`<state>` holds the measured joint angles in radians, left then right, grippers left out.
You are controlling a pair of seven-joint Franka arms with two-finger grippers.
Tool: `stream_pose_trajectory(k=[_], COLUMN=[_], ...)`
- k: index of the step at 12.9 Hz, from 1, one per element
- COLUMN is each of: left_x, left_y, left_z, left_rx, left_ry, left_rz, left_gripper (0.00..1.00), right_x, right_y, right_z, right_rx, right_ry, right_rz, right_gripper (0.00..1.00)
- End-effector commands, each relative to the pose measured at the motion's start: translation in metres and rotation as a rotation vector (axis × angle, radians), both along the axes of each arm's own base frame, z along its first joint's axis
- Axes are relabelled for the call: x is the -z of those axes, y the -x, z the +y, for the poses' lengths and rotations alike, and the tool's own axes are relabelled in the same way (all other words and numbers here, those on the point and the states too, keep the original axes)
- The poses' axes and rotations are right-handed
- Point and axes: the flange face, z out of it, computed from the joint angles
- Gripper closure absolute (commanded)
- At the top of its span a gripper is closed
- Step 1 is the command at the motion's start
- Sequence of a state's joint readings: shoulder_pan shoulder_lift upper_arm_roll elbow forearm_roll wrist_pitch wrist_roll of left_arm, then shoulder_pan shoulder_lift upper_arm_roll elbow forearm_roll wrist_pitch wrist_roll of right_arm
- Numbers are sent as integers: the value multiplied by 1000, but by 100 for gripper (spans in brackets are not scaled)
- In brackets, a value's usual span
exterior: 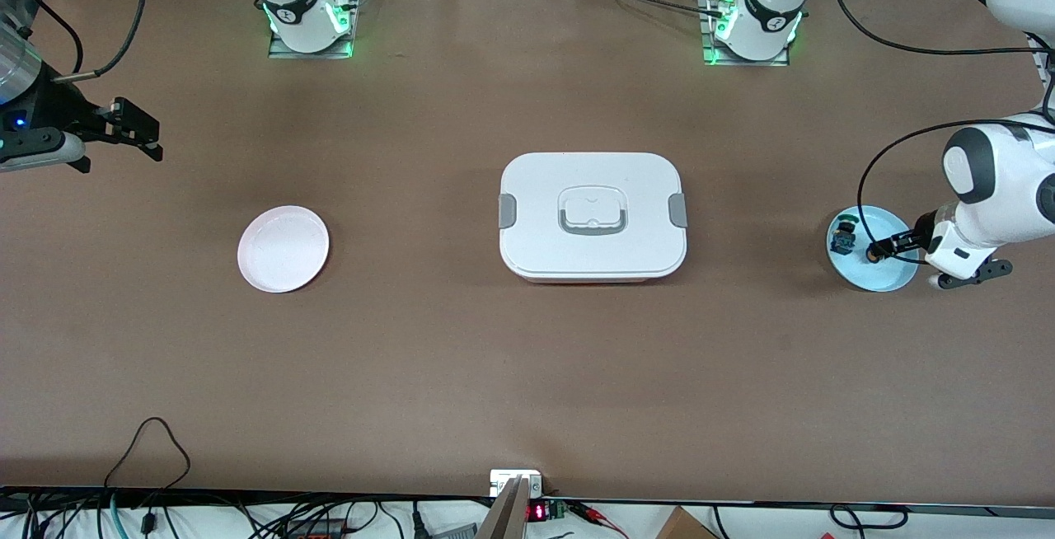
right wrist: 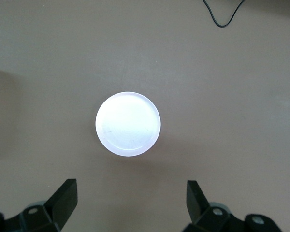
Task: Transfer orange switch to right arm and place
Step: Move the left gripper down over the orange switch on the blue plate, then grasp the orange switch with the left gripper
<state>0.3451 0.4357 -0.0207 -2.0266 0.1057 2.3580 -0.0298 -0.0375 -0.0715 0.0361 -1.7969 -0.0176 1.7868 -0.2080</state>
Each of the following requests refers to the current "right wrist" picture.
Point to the pink round plate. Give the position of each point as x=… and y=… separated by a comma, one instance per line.
x=128, y=123

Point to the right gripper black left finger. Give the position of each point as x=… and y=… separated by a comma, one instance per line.
x=60, y=205

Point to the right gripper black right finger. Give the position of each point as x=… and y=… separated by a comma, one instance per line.
x=200, y=207

